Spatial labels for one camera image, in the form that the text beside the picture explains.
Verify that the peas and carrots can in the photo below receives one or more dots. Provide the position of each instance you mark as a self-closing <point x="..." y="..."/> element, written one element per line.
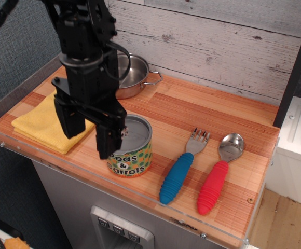
<point x="135" y="155"/>

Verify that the clear acrylic table guard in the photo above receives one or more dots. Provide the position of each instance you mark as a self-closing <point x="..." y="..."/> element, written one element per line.
<point x="24" y="203"/>

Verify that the red handled spoon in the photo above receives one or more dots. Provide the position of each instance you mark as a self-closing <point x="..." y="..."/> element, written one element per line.
<point x="230" y="148"/>

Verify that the black vertical post right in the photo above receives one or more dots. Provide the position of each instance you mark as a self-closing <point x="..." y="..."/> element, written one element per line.
<point x="289" y="92"/>

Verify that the blue handled fork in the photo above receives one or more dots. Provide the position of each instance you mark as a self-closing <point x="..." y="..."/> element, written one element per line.
<point x="175" y="178"/>

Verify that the orange object bottom left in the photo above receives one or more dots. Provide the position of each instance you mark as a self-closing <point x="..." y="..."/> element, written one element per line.
<point x="15" y="243"/>

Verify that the grey dispenser panel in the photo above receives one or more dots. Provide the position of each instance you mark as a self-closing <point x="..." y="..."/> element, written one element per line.
<point x="113" y="231"/>

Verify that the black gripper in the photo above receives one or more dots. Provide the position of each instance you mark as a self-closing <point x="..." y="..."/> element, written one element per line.
<point x="89" y="93"/>

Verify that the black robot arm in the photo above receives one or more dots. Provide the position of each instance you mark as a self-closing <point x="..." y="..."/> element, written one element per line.
<point x="85" y="30"/>

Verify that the yellow folded cloth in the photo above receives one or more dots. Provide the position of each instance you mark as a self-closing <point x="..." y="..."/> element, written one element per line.
<point x="42" y="125"/>

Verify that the silver metal pot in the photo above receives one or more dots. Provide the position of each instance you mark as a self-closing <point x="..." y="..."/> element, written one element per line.
<point x="136" y="80"/>

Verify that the white ribbed appliance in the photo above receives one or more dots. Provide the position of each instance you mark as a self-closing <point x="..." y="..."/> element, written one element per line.
<point x="284" y="173"/>

